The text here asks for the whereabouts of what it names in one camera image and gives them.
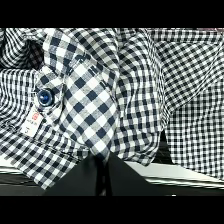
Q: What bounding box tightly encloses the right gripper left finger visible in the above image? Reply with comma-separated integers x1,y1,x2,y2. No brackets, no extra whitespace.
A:
43,155,102,197

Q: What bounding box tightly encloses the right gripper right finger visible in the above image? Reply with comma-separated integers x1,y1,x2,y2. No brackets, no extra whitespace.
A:
107,152,169,197

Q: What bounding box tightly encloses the checked shirt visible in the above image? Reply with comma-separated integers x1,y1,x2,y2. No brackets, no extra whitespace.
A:
0,27,224,191

